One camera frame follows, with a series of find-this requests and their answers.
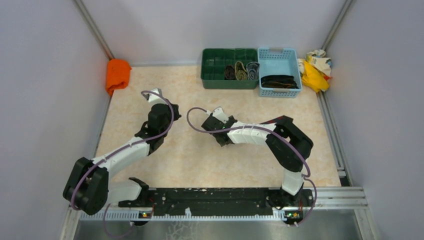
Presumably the red navy striped tie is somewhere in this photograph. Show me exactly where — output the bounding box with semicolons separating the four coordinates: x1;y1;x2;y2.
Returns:
261;116;282;125

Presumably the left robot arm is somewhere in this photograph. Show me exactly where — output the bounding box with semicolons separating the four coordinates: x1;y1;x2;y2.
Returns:
62;103;181;215

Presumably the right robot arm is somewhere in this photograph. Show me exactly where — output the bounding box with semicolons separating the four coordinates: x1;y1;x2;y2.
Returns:
201;114;314;206

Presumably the dark brown rolled tie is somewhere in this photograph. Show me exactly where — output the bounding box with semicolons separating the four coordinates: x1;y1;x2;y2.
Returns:
224;65;236;80

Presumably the green compartment organizer tray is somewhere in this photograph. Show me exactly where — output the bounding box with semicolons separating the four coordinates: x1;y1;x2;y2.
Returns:
200;48;259;90

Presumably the olive rolled tie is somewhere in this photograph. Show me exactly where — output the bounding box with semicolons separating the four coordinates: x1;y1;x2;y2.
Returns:
234;60;248;81

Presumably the orange folded cloth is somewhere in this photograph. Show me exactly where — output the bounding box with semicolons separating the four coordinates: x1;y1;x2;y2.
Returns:
105;59;132;96

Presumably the grey rolled tie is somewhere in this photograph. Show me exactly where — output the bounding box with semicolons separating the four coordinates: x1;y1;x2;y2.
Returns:
246;61;260;81

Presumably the black tie in basket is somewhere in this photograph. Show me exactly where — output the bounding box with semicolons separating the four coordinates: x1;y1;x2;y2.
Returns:
260;74;299;89

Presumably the light blue plastic basket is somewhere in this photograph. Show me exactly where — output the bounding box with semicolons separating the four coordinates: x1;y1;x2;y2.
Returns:
257;47;303;98

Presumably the yellow crumpled cloth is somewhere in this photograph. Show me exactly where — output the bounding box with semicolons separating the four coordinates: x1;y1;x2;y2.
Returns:
301;60;330;93

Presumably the white patterned crumpled cloth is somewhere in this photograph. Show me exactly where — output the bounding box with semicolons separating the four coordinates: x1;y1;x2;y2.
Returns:
297;49;333;77

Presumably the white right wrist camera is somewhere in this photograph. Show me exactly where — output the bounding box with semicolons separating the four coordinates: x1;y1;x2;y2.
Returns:
206;106;229;123

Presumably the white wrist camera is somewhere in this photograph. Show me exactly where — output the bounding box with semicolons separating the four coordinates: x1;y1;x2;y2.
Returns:
144;88;167;106
206;106;229;123

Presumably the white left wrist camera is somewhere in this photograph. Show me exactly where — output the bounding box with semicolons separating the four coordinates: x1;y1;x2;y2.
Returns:
144;88;167;106

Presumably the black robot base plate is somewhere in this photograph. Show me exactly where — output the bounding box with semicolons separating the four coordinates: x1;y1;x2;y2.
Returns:
118;187;314;217

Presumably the white slotted cable duct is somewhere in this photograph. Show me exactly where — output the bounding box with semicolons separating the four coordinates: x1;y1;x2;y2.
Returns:
79;209;287;222

